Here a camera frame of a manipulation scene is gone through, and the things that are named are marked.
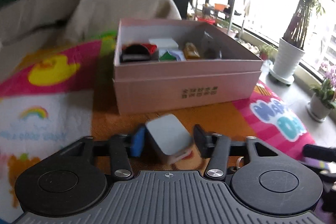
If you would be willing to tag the small potted green plant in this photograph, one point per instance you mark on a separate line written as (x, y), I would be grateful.
(267, 52)

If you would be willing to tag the black red object in box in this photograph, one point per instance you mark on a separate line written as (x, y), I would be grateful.
(137, 52)

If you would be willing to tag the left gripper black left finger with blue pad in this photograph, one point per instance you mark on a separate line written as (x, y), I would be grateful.
(121, 147)

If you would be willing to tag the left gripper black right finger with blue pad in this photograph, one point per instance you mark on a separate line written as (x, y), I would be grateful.
(215, 147)

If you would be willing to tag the pink orchid plant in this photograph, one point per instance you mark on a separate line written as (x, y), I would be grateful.
(325, 92)

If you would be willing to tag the pink cardboard storage box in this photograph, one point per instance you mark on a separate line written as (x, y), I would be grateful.
(145, 87)

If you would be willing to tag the colourful cartoon play mat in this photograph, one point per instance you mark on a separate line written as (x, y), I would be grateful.
(36, 125)

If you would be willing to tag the white power adapter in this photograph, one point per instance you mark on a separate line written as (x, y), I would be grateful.
(170, 139)

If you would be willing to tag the amber bottle in box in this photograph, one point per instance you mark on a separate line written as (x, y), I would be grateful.
(190, 52)

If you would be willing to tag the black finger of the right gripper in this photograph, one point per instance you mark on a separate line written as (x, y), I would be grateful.
(319, 153)

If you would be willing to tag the white orchid pot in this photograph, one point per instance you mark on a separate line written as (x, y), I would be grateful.
(317, 110)

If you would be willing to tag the beige covered sofa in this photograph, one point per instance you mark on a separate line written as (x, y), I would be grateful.
(30, 25)

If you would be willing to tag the white box in box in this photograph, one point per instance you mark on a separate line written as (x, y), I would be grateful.
(164, 43)

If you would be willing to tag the white ribbed plant pot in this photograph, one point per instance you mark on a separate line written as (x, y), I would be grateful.
(286, 62)

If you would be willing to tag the dark bag in box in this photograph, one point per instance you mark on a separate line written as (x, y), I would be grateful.
(209, 47)

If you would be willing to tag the green white packet in box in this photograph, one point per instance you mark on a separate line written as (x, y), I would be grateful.
(171, 55)

